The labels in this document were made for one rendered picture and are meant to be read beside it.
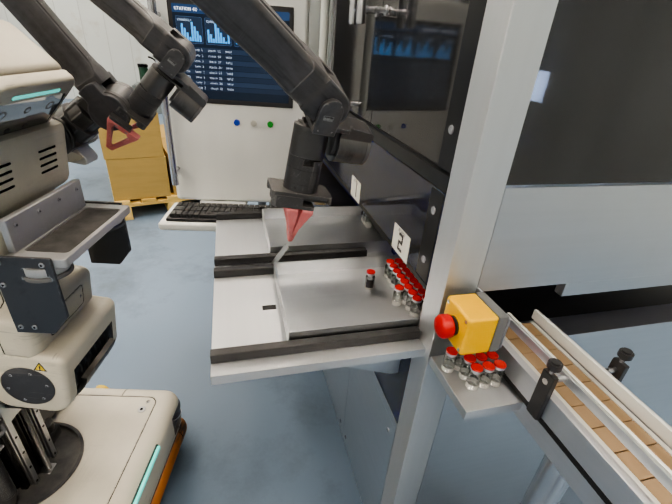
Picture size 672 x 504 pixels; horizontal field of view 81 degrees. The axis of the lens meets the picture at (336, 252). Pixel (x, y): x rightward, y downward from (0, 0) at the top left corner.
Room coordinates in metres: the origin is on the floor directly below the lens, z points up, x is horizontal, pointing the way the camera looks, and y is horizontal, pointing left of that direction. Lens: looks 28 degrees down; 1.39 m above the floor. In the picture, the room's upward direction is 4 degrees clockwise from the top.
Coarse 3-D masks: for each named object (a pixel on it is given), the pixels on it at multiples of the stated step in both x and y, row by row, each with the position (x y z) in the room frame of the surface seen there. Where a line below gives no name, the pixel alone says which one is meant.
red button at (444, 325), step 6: (438, 318) 0.51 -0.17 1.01; (444, 318) 0.51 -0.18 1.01; (450, 318) 0.51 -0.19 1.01; (438, 324) 0.51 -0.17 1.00; (444, 324) 0.50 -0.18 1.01; (450, 324) 0.50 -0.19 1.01; (438, 330) 0.50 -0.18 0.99; (444, 330) 0.49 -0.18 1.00; (450, 330) 0.49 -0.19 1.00; (438, 336) 0.50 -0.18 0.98; (444, 336) 0.49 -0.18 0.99; (450, 336) 0.49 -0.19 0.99
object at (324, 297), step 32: (384, 256) 0.89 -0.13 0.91; (288, 288) 0.75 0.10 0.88; (320, 288) 0.76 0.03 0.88; (352, 288) 0.77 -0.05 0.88; (384, 288) 0.78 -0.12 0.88; (288, 320) 0.64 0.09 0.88; (320, 320) 0.64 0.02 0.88; (352, 320) 0.65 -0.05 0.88; (384, 320) 0.66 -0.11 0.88; (416, 320) 0.63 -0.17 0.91
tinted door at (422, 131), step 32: (384, 0) 1.04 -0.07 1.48; (416, 0) 0.87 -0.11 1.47; (448, 0) 0.75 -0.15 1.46; (384, 32) 1.02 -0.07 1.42; (416, 32) 0.85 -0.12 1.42; (448, 32) 0.74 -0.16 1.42; (384, 64) 1.00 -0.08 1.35; (416, 64) 0.83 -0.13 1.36; (448, 64) 0.72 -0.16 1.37; (384, 96) 0.98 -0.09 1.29; (416, 96) 0.81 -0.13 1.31; (448, 96) 0.70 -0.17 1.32; (384, 128) 0.95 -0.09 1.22; (416, 128) 0.79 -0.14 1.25
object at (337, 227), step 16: (272, 208) 1.15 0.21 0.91; (320, 208) 1.19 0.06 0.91; (336, 208) 1.20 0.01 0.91; (352, 208) 1.22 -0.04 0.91; (272, 224) 1.10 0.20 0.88; (304, 224) 1.11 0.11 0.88; (320, 224) 1.12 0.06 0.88; (336, 224) 1.13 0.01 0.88; (352, 224) 1.14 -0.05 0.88; (272, 240) 0.99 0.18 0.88; (304, 240) 1.00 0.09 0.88; (320, 240) 1.01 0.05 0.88; (336, 240) 1.02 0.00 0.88; (352, 240) 1.03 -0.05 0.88; (368, 240) 1.04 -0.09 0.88; (384, 240) 0.98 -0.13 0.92
